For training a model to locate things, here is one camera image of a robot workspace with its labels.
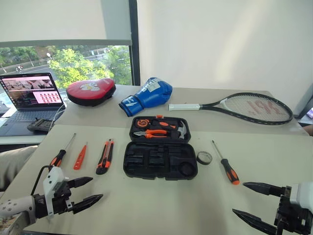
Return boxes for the orange-handled pliers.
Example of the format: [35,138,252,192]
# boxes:
[133,129,169,140]

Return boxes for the dark laptop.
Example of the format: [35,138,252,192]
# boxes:
[0,72,67,137]

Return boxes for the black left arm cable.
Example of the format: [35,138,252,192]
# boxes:
[30,165,54,197]

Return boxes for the black window frame post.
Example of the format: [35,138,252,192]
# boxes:
[128,0,141,87]

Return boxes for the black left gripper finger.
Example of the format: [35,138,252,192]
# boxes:
[72,194,104,215]
[67,176,94,189]

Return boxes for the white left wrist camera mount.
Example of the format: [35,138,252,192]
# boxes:
[43,166,66,218]

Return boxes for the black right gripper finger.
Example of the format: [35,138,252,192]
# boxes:
[232,209,279,235]
[242,181,287,197]

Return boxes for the black electrical tape roll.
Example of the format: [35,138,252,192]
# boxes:
[196,151,212,165]

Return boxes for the beige fabric cushion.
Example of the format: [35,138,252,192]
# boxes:
[0,145,39,192]

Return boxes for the long orange-black screwdriver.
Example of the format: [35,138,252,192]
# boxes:
[49,133,77,167]

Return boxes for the pale patterned panel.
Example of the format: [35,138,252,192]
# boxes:
[0,211,25,235]

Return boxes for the orange test pen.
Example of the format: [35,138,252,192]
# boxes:
[73,141,89,170]

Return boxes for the white cable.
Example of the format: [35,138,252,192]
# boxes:
[48,104,67,133]

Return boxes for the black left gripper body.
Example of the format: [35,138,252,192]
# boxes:
[52,180,74,215]

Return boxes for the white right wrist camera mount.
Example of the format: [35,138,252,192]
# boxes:
[290,181,313,212]

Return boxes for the red boxing focus pad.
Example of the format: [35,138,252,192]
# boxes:
[66,78,117,107]

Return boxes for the wide white roller blind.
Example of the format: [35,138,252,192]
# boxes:
[136,0,313,92]

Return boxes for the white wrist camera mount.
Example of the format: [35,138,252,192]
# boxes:
[43,166,66,218]
[290,181,313,212]

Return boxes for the black tennis racket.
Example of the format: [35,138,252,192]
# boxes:
[168,92,294,126]

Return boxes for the black handheld controller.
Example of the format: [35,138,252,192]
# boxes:
[26,117,56,133]

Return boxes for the steel claw hammer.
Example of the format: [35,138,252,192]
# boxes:
[170,122,189,142]

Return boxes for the blue boxing glove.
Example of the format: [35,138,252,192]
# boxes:
[118,77,173,117]

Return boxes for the orange-black utility knife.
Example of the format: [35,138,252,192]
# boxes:
[95,138,114,175]

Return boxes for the white roller blind with bar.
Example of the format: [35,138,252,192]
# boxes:
[0,0,133,48]

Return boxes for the black tool case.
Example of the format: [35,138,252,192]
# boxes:
[122,115,199,182]

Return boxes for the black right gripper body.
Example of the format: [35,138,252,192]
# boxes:
[273,186,313,235]

